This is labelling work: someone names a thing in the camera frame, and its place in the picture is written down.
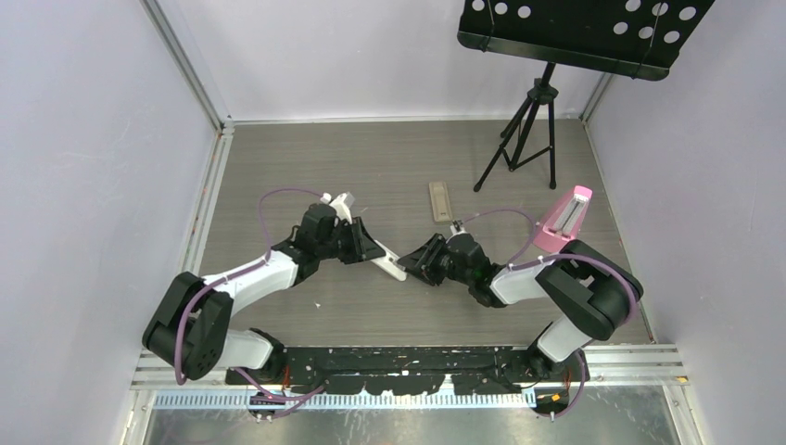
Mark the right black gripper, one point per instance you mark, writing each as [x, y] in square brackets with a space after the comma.
[419, 260]

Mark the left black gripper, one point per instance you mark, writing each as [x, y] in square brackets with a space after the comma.
[366, 248]

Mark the white remote face down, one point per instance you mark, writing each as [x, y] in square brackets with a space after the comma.
[388, 263]

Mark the white remote with buttons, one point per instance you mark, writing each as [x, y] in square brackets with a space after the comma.
[440, 202]

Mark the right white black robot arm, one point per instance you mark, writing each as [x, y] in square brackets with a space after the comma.
[594, 294]

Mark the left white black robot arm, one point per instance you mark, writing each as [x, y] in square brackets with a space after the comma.
[190, 329]

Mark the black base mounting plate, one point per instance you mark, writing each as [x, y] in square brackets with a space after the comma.
[411, 370]

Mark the pink box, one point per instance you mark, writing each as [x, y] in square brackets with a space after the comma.
[561, 223]

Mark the black music stand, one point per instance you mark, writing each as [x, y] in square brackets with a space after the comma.
[635, 39]

